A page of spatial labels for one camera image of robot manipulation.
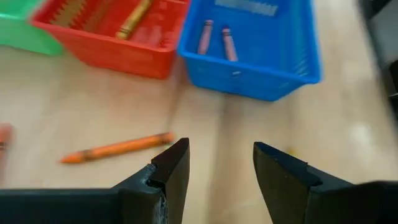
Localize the green plastic basket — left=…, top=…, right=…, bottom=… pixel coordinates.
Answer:
left=0, top=0, right=65, bottom=57

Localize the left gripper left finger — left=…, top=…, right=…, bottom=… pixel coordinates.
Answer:
left=112, top=138, right=191, bottom=224

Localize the pink crayon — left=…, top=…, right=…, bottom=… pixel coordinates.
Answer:
left=221, top=27, right=239, bottom=62
left=197, top=19, right=215, bottom=56

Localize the orange crayon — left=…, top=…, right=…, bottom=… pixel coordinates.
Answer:
left=58, top=131, right=175, bottom=165
left=0, top=122, right=16, bottom=186

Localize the golden yellow crayon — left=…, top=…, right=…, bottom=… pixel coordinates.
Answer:
left=115, top=0, right=154, bottom=40

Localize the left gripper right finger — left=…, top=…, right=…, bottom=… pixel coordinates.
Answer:
left=252, top=141, right=354, bottom=224

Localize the blue plastic basket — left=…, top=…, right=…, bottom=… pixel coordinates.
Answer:
left=177, top=0, right=323, bottom=103

